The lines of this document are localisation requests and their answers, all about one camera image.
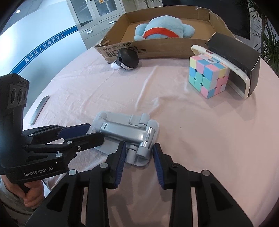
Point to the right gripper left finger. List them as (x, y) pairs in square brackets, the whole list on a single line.
[(104, 176)]

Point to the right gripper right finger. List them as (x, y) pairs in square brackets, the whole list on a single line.
[(175, 177)]

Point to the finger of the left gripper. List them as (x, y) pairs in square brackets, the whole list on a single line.
[(61, 131), (66, 150)]

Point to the pastel rubik's cube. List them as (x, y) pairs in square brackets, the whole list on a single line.
[(208, 75)]

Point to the black computer mouse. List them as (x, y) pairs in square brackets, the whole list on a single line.
[(127, 59)]

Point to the beige phone case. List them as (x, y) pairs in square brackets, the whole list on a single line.
[(198, 50)]

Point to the black charger box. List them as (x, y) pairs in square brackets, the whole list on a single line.
[(237, 58)]

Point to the blue plush toy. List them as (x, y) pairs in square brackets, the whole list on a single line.
[(163, 27)]

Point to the person's left hand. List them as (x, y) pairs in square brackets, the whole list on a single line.
[(33, 198)]

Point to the grey flat bar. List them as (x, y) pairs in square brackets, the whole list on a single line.
[(38, 110)]

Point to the pink tablecloth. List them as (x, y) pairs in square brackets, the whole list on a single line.
[(234, 138)]

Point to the grey filing cabinet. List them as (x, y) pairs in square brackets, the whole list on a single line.
[(94, 18)]

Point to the cardboard box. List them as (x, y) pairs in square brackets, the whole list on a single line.
[(121, 34)]

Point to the potted palm plant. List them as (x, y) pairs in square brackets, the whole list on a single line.
[(267, 34)]

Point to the leafy green plant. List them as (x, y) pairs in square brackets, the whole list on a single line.
[(144, 4)]

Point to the black tv screen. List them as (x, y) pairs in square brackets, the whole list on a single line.
[(235, 13)]

